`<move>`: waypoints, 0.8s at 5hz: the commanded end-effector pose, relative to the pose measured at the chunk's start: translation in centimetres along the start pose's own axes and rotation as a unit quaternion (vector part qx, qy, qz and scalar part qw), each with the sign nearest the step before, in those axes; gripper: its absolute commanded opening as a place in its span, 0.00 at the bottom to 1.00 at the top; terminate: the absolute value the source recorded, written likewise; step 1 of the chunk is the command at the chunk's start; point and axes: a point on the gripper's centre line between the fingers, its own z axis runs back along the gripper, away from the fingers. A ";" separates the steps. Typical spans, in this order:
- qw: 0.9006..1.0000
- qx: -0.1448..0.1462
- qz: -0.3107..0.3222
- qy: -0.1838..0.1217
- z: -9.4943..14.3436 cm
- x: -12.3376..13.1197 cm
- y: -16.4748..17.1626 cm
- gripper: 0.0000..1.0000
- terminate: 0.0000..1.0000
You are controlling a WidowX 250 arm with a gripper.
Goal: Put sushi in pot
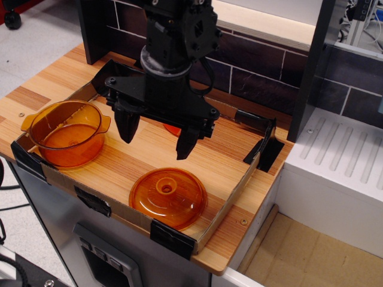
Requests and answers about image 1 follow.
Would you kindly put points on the black caster wheel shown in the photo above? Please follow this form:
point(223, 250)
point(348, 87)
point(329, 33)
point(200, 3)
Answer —
point(12, 20)

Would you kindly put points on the white toy sink drainboard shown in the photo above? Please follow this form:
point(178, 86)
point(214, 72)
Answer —
point(332, 180)

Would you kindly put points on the salmon sushi toy piece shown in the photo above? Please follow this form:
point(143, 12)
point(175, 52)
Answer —
point(172, 129)

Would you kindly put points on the grey toy oven front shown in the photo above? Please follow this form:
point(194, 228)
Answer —
point(100, 251)

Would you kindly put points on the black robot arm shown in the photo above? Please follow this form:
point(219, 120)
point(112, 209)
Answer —
point(178, 31)

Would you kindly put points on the orange transparent plastic pot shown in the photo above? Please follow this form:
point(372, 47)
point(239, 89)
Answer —
point(68, 134)

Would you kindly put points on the black vertical post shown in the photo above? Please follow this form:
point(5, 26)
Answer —
point(325, 36)

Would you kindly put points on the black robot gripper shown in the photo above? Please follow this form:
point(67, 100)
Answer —
point(162, 94)

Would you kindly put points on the orange transparent pot lid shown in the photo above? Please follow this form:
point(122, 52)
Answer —
point(172, 196)

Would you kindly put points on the cardboard fence with black tape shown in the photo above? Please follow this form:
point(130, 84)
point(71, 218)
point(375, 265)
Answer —
point(218, 162)

